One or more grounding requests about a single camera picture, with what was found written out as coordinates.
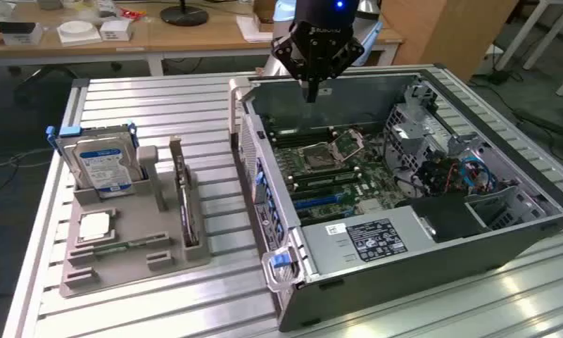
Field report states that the silver CPU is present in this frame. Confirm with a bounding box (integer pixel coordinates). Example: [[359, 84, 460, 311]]
[[78, 213, 112, 241]]

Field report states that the grey metal disk bay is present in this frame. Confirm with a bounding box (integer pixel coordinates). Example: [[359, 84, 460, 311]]
[[463, 184, 548, 230]]

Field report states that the perforated metal drive cage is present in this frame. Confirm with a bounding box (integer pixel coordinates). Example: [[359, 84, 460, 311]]
[[383, 80, 451, 159]]

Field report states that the grey parts rack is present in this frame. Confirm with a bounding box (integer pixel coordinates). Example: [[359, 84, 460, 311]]
[[58, 144, 211, 299]]

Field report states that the brown cardboard box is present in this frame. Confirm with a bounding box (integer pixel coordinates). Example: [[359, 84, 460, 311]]
[[252, 0, 278, 33]]

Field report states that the green RAM stick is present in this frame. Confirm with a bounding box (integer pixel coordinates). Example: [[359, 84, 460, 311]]
[[91, 236, 151, 253], [291, 168, 360, 187]]

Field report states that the wooden desk white frame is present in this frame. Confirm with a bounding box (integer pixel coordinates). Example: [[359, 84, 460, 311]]
[[0, 0, 404, 77]]

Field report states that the green motherboard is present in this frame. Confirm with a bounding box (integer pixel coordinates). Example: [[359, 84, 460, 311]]
[[262, 119, 416, 226]]

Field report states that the blue expansion slot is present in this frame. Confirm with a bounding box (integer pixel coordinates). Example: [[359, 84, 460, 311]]
[[292, 192, 347, 209]]

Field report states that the wooden cabinet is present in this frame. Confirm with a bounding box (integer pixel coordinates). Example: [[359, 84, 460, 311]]
[[388, 0, 520, 82]]

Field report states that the white paper stack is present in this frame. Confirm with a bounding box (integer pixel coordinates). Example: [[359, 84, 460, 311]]
[[235, 14, 275, 44]]

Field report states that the black open PC case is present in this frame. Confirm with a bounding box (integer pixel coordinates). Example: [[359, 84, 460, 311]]
[[227, 63, 563, 334]]

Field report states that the black round lamp base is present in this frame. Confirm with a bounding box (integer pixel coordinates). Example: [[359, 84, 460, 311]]
[[158, 0, 211, 27]]

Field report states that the blue wire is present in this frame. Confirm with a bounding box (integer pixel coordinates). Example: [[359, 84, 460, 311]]
[[457, 156, 497, 194]]

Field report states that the CPU socket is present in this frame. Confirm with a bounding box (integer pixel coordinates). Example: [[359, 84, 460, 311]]
[[296, 141, 345, 174]]

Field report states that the grey power supply unit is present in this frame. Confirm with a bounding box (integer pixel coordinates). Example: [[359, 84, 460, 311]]
[[299, 206, 437, 279]]

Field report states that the grey printed packet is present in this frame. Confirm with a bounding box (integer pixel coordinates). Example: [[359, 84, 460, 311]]
[[94, 0, 119, 18]]

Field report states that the red wire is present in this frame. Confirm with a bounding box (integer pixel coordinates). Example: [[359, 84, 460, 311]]
[[443, 160, 456, 194]]

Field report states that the white box black lid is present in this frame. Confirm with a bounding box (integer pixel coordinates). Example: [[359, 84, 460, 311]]
[[0, 21, 44, 46]]

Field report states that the hard disk with blue caddy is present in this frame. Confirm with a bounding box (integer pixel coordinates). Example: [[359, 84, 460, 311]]
[[44, 121, 139, 198]]

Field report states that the green graphics card black fan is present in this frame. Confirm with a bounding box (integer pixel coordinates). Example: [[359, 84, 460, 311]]
[[167, 135, 202, 247]]

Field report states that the red packet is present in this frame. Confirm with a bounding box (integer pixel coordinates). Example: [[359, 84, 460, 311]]
[[119, 9, 147, 23]]

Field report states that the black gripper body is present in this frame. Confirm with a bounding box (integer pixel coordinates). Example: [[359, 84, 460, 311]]
[[287, 0, 360, 84]]

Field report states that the black floor stand base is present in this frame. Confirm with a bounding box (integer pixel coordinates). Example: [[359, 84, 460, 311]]
[[511, 101, 563, 142]]

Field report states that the black office chair base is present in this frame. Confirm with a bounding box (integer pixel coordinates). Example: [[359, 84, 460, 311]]
[[10, 63, 122, 105]]

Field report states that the metal socket cover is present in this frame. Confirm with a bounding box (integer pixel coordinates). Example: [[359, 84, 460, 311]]
[[327, 126, 365, 160]]

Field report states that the white table frame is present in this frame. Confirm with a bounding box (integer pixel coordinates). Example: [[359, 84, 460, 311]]
[[495, 0, 563, 96]]

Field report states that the small white labelled box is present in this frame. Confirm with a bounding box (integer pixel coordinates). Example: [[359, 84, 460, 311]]
[[98, 19, 135, 42]]

